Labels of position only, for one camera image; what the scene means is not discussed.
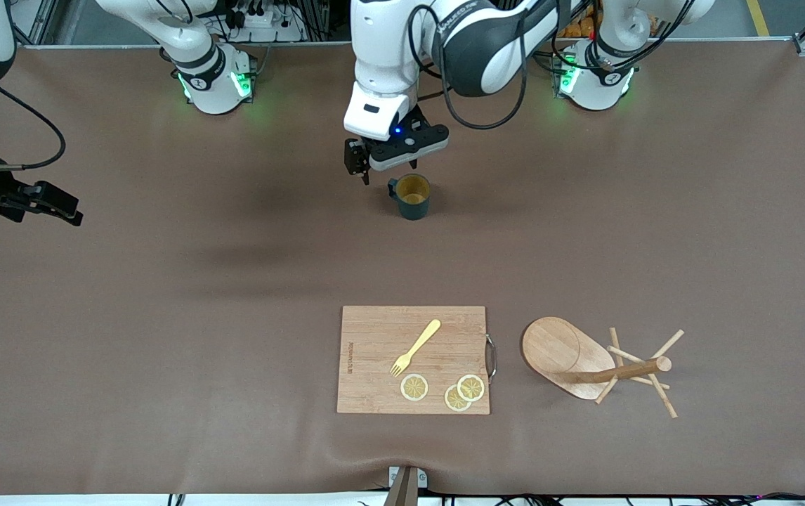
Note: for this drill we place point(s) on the dark green cup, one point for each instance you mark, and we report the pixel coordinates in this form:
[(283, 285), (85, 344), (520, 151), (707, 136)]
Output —
[(413, 209)]

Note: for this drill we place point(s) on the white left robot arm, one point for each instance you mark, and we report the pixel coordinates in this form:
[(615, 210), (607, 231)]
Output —
[(487, 49)]

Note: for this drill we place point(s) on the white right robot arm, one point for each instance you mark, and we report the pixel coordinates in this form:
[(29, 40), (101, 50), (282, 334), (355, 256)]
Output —
[(213, 84)]

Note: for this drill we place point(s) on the wooden mug rack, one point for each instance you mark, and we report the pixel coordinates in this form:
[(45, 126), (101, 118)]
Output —
[(557, 348)]

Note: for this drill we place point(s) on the white power strip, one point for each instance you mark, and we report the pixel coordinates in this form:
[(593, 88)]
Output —
[(262, 20)]

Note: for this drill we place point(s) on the bamboo cutting board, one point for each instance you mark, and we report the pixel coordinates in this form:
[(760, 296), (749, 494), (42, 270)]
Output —
[(374, 337)]

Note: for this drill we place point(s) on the yellow plastic fork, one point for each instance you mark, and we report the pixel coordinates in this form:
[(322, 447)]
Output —
[(421, 343)]

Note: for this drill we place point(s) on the lemon slice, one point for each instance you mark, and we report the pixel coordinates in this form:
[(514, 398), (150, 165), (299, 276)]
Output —
[(414, 387), (453, 400), (471, 387)]

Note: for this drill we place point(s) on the orange snack packets pile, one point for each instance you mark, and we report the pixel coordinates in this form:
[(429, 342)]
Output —
[(574, 29)]

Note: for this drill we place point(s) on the brown table mat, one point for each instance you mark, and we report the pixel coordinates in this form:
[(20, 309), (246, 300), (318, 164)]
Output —
[(234, 386)]

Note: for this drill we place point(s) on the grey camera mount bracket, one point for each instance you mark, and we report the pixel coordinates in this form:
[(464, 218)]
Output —
[(406, 492)]

